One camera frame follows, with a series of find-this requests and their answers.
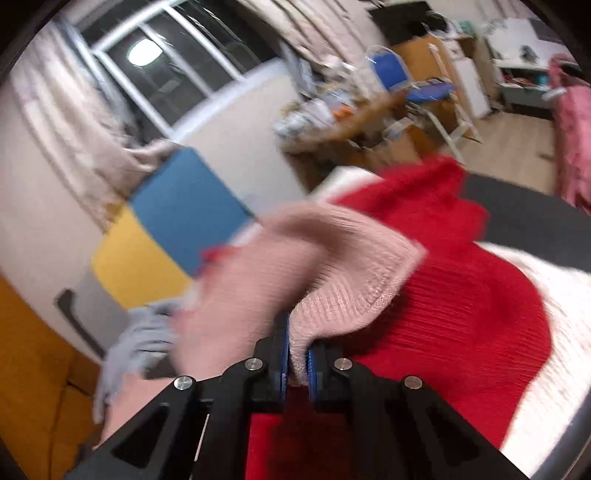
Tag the black monitor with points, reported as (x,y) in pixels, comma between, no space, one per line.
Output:
(404,21)

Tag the pink quilt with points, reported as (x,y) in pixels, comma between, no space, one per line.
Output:
(569,99)

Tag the white shelf unit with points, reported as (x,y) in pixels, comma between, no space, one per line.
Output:
(521,50)

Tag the light blue garment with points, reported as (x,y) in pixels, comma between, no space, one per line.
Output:
(148,337)

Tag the window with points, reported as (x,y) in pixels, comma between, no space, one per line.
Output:
(166,58)

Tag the grey yellow blue headboard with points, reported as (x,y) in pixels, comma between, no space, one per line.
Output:
(153,247)

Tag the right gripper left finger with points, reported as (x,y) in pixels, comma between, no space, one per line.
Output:
(269,388)

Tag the red knit sweater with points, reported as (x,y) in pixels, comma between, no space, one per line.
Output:
(386,429)

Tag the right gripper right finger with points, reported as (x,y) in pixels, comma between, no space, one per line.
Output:
(324,386)

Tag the pink knit sweater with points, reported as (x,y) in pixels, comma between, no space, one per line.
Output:
(330,268)

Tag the left beige curtain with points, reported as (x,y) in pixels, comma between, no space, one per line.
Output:
(84,140)

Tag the wooden desk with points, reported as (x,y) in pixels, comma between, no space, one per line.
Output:
(378,134)

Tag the black bed cover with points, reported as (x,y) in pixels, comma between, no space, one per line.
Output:
(527,220)

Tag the cream knit garment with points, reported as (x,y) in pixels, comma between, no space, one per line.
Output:
(549,359)

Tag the wooden wardrobe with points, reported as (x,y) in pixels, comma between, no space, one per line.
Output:
(47,390)

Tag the blue folding chair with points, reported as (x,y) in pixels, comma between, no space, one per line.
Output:
(395,76)

